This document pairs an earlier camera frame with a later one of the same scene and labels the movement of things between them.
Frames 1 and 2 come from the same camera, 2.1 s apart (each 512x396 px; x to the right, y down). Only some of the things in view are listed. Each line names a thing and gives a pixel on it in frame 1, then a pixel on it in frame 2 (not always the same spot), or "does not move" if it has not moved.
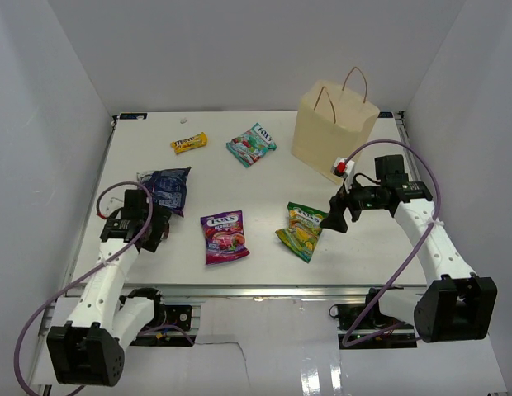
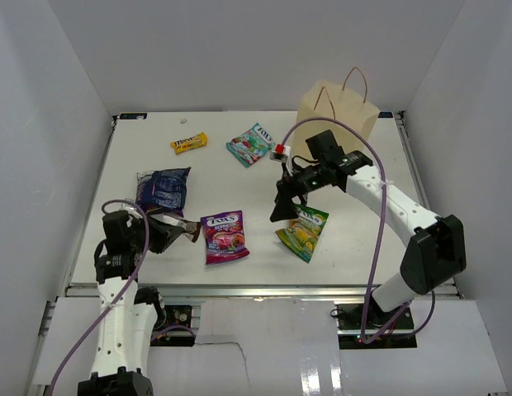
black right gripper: (335, 219) -> (288, 188)
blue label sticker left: (133, 115) does not move
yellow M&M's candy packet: (190, 143) does not move
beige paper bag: (332, 121) does not move
